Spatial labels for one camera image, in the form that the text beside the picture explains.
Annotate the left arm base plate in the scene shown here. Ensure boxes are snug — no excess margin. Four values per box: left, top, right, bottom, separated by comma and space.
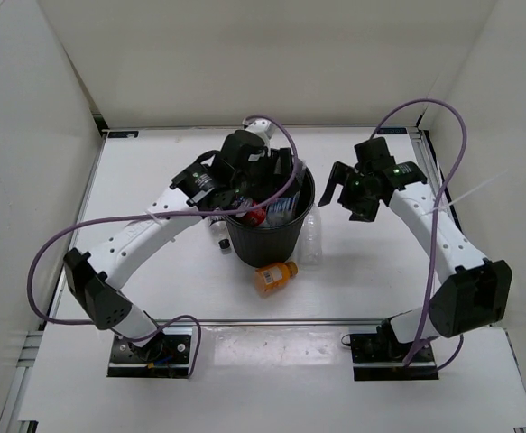
106, 327, 194, 379

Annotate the clear bottle red label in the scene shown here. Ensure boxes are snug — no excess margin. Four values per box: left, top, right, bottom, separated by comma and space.
235, 198, 266, 227

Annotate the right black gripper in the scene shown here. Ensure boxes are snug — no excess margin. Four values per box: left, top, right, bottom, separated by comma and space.
318, 162, 380, 223

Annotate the clear bottle blue label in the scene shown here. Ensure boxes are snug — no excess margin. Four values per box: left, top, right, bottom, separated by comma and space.
265, 192, 300, 227

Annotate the clear bottle black cap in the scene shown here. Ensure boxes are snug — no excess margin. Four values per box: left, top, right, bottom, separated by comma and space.
208, 216, 231, 251

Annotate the orange juice bottle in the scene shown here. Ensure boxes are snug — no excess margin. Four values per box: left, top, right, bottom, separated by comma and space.
254, 261, 299, 297

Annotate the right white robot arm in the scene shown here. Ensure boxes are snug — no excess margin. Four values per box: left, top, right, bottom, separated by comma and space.
319, 137, 512, 362

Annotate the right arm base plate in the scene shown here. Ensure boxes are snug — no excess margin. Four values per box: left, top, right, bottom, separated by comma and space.
340, 334, 438, 382

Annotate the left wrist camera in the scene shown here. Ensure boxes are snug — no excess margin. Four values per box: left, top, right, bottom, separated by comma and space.
243, 118, 276, 144

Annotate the clear unlabelled plastic bottle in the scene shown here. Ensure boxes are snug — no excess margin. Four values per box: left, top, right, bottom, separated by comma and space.
298, 207, 322, 268

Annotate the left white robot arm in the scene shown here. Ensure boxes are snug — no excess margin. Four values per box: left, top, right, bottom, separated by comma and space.
63, 119, 306, 361

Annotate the black plastic bin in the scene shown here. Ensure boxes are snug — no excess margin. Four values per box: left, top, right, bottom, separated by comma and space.
223, 168, 315, 267

